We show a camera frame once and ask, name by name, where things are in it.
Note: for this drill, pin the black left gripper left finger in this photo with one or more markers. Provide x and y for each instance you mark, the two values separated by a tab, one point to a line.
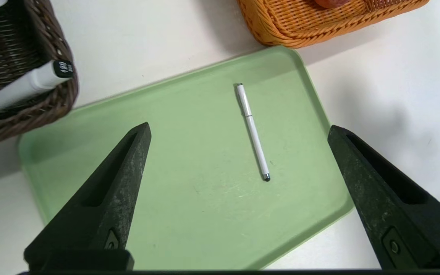
105	206

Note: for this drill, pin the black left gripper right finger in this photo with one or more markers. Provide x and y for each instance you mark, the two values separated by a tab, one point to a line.
403	221

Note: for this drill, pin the thick white marker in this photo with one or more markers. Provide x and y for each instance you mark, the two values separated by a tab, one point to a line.
21	89

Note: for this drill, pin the pink toy peach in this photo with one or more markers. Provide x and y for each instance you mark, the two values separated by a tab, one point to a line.
330	3

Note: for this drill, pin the dark brown wicker basket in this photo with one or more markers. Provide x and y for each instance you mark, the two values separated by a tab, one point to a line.
10	38

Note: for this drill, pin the orange wicker basket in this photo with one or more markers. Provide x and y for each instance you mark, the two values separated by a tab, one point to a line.
300	23

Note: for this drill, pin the light green plastic tray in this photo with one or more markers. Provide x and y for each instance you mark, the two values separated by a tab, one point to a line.
185	172

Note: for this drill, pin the slim white stylus pen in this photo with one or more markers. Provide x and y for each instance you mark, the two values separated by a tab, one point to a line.
252	130

